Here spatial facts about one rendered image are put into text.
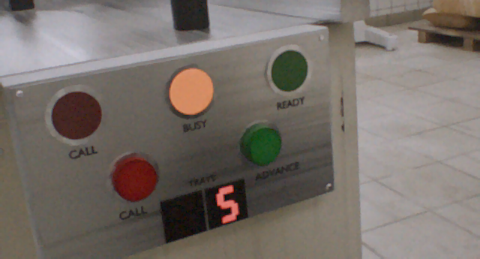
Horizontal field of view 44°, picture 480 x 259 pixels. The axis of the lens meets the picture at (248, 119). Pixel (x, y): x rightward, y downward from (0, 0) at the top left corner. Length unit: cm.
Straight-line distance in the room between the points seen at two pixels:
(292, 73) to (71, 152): 17
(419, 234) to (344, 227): 134
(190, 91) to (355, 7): 15
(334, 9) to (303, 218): 19
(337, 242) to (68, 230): 26
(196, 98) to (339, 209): 20
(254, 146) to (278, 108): 4
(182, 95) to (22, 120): 11
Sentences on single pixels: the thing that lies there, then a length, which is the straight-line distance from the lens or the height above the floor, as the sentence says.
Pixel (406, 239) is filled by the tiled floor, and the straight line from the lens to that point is 187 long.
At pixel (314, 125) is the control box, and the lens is 48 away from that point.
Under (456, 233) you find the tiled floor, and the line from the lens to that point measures 192.
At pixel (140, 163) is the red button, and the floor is 77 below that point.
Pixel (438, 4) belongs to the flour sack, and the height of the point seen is 31.
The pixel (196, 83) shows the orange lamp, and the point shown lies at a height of 82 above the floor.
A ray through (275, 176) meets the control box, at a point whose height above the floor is 73.
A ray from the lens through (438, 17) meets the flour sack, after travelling 463.
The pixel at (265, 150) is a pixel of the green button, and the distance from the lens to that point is 45.
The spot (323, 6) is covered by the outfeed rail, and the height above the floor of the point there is 85.
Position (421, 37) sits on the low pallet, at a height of 4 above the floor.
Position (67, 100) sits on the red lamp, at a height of 82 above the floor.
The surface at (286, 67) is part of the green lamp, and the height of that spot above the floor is 82.
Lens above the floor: 92
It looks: 17 degrees down
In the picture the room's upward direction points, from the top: 5 degrees counter-clockwise
